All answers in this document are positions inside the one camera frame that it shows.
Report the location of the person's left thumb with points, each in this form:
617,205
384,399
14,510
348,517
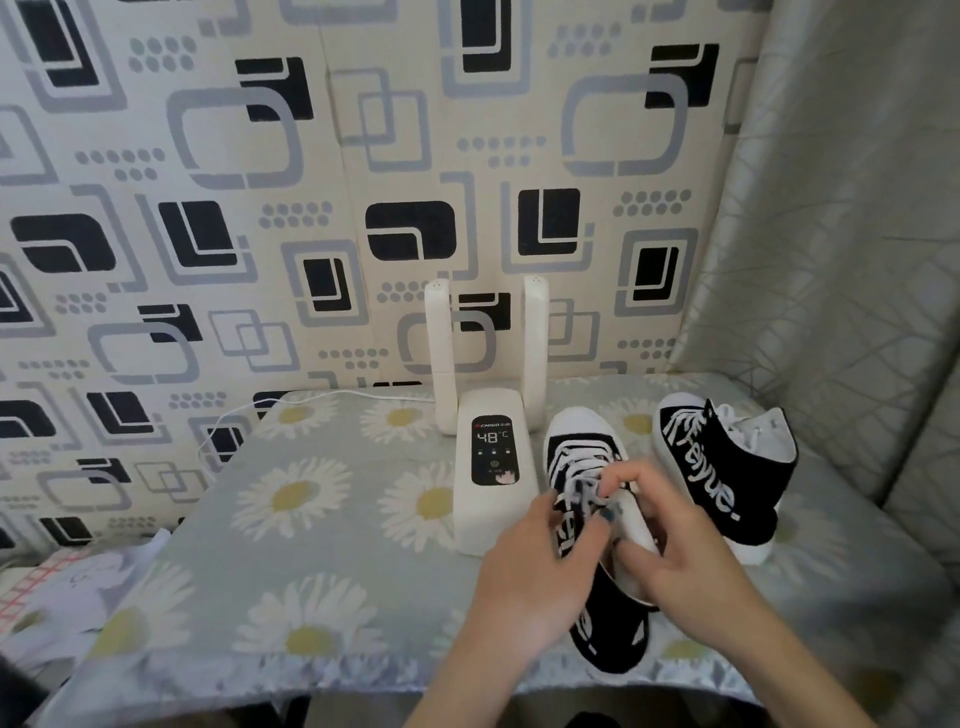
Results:
596,536

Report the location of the grey daisy print tablecloth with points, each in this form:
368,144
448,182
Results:
337,570

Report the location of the person's right forearm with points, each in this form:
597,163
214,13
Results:
772,675

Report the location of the person's right hand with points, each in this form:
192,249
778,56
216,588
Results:
697,562

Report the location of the person's left hand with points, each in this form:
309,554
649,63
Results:
525,585

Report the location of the white electric shoe dryer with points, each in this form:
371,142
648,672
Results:
491,517

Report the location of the black high-top sneaker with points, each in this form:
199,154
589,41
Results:
739,480
581,442

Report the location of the grey patterned curtain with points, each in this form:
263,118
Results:
840,262

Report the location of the person's right thumb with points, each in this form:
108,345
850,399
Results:
637,559

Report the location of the white cloth with pink grid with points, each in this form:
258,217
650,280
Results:
67,592

